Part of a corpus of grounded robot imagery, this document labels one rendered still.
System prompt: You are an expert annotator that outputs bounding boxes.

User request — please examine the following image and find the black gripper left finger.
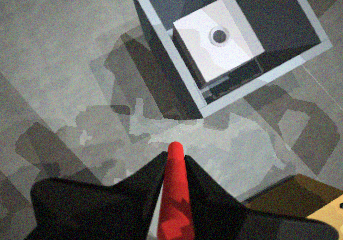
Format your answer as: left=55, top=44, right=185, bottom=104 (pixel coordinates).
left=30, top=151, right=168, bottom=240

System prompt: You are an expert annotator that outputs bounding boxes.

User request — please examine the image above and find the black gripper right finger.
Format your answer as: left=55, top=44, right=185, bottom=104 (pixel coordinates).
left=184, top=155, right=339, bottom=240

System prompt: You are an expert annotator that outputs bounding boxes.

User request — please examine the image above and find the red peg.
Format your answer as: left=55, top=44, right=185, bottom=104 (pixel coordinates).
left=156, top=142, right=194, bottom=240

